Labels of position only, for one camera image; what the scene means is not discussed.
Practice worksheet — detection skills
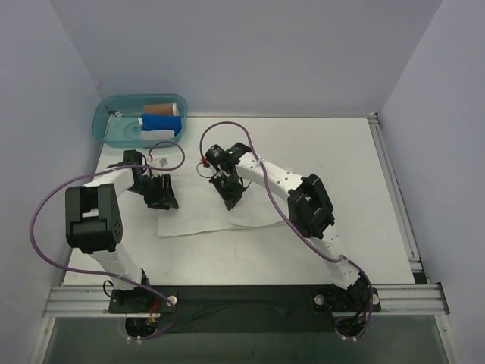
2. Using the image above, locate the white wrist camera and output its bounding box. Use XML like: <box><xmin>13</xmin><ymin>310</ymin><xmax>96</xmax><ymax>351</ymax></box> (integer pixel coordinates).
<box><xmin>209</xmin><ymin>170</ymin><xmax>230</xmax><ymax>184</ymax></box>
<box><xmin>148</xmin><ymin>157</ymin><xmax>167</xmax><ymax>170</ymax></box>

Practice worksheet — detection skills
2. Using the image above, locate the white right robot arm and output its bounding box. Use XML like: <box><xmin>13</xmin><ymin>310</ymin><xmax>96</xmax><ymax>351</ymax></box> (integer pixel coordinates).
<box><xmin>202</xmin><ymin>143</ymin><xmax>377</xmax><ymax>311</ymax></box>

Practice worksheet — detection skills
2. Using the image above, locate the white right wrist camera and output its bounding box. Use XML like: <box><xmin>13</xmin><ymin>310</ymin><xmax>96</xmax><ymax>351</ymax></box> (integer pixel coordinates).
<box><xmin>209</xmin><ymin>170</ymin><xmax>230</xmax><ymax>184</ymax></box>

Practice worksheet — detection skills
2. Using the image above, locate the teal plastic bin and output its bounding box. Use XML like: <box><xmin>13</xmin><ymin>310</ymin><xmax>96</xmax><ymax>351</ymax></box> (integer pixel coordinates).
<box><xmin>92</xmin><ymin>94</ymin><xmax>188</xmax><ymax>148</ymax></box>

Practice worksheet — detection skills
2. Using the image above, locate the aluminium front rail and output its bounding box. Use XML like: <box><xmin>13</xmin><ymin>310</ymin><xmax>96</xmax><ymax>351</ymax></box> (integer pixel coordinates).
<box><xmin>42</xmin><ymin>284</ymin><xmax>449</xmax><ymax>318</ymax></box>

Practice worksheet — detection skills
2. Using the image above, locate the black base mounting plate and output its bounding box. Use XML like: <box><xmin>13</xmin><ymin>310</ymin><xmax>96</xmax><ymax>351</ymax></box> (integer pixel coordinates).
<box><xmin>108</xmin><ymin>284</ymin><xmax>381</xmax><ymax>337</ymax></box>

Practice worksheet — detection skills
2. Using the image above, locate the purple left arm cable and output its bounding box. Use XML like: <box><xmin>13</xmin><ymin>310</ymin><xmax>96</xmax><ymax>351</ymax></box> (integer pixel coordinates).
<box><xmin>30</xmin><ymin>142</ymin><xmax>186</xmax><ymax>340</ymax></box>

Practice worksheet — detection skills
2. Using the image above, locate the white terry towel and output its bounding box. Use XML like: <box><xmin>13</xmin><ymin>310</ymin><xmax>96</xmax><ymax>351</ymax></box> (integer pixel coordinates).
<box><xmin>157</xmin><ymin>173</ymin><xmax>283</xmax><ymax>238</ymax></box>

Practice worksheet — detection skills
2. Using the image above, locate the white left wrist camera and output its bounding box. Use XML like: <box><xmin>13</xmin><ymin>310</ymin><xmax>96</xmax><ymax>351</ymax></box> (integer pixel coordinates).
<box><xmin>148</xmin><ymin>157</ymin><xmax>167</xmax><ymax>170</ymax></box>

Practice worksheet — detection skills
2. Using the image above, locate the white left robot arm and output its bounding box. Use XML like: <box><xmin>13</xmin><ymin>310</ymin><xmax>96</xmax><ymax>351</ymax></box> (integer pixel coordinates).
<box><xmin>65</xmin><ymin>149</ymin><xmax>179</xmax><ymax>312</ymax></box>

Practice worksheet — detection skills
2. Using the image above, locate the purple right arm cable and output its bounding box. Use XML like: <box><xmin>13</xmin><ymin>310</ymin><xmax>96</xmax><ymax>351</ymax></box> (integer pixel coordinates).
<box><xmin>199</xmin><ymin>121</ymin><xmax>374</xmax><ymax>338</ymax></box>

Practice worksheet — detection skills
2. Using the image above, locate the white rolled towel in bin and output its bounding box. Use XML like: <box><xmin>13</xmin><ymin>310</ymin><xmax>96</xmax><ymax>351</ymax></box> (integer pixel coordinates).
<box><xmin>139</xmin><ymin>130</ymin><xmax>175</xmax><ymax>140</ymax></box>

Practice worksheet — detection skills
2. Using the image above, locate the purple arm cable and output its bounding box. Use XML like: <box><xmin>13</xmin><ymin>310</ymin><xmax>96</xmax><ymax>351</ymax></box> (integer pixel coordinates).
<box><xmin>30</xmin><ymin>142</ymin><xmax>186</xmax><ymax>340</ymax></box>
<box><xmin>199</xmin><ymin>121</ymin><xmax>374</xmax><ymax>338</ymax></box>

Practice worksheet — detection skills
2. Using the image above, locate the brown rolled towel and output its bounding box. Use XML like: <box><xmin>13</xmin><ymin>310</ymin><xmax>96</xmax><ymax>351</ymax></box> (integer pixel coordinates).
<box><xmin>142</xmin><ymin>102</ymin><xmax>179</xmax><ymax>116</ymax></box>

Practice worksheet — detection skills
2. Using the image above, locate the blue rolled towel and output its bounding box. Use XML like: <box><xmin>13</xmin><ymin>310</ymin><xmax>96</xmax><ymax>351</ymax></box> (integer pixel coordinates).
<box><xmin>141</xmin><ymin>113</ymin><xmax>182</xmax><ymax>133</ymax></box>

